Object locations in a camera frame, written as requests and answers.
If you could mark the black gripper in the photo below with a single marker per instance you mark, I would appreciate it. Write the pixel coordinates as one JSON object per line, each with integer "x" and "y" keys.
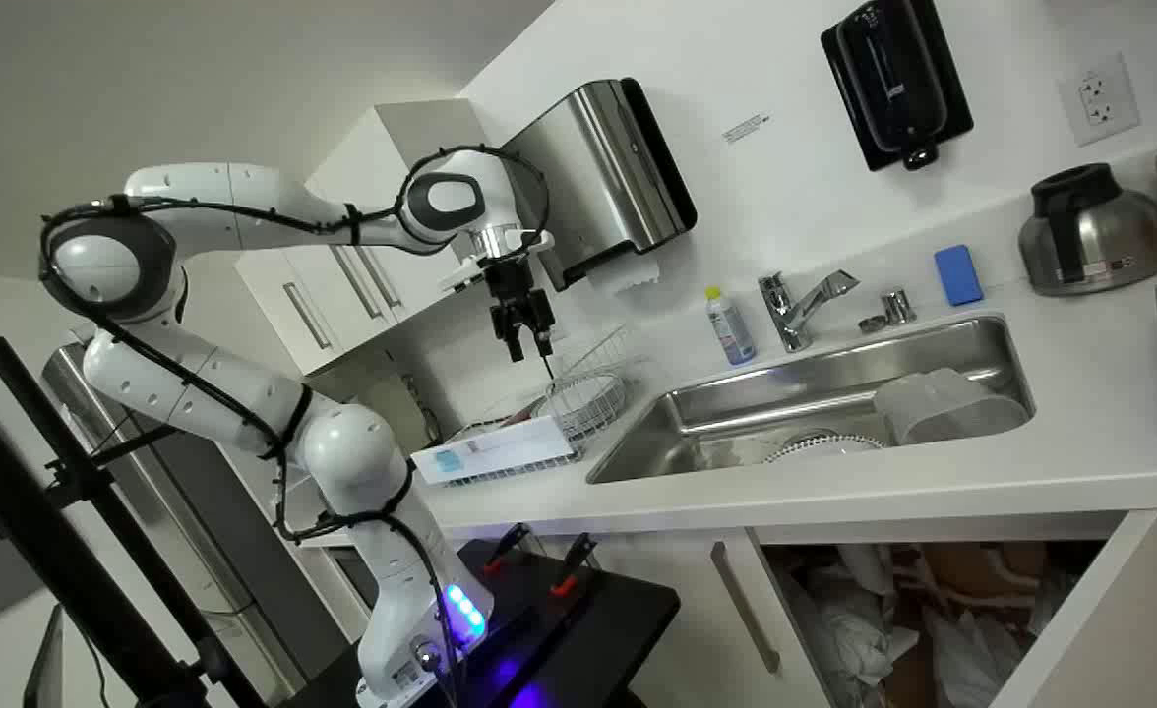
{"x": 513, "y": 285}

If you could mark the white cupboard door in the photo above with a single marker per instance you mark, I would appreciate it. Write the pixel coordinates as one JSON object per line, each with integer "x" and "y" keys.
{"x": 1132, "y": 631}
{"x": 682, "y": 631}

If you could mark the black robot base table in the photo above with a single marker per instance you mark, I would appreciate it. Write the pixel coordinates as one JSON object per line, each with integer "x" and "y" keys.
{"x": 602, "y": 631}

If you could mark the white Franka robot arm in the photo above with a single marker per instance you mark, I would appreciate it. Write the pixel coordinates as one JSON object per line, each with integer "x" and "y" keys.
{"x": 344, "y": 454}

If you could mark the stainless steel sink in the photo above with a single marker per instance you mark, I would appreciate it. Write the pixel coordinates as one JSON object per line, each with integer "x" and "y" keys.
{"x": 761, "y": 394}

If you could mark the chrome sink faucet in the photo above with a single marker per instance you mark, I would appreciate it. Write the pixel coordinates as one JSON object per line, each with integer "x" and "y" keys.
{"x": 790, "y": 308}

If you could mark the chrome sink side sprayer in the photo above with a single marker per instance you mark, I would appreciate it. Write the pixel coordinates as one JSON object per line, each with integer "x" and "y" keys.
{"x": 892, "y": 313}

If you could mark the white tray with blue label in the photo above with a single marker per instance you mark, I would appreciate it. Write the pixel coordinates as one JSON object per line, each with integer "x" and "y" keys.
{"x": 492, "y": 454}

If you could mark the stainless paper towel dispenser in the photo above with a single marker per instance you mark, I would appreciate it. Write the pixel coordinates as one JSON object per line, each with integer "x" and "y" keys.
{"x": 602, "y": 173}

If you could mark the small clear soap bottle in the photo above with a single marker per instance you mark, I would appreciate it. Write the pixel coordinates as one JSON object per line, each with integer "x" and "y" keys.
{"x": 732, "y": 332}

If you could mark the red black clamp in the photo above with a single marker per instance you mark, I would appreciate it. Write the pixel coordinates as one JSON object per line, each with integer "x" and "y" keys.
{"x": 507, "y": 554}
{"x": 574, "y": 567}

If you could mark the stainless steel refrigerator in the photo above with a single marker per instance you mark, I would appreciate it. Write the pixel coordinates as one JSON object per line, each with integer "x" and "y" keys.
{"x": 200, "y": 513}

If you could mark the translucent plastic food container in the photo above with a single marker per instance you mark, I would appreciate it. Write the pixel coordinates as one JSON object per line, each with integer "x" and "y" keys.
{"x": 946, "y": 407}

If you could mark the blue sponge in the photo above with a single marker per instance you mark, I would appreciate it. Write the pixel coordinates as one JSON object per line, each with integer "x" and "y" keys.
{"x": 958, "y": 276}

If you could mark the stainless coffee carafe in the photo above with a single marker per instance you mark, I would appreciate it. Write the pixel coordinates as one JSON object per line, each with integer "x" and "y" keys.
{"x": 1096, "y": 238}

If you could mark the black wall soap dispenser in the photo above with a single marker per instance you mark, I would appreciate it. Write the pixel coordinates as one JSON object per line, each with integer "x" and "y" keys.
{"x": 895, "y": 81}

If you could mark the black camera stand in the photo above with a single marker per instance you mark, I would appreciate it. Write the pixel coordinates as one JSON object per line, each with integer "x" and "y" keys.
{"x": 42, "y": 527}

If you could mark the white wall power outlet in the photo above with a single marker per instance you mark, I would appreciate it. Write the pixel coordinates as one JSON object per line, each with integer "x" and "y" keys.
{"x": 1100, "y": 95}

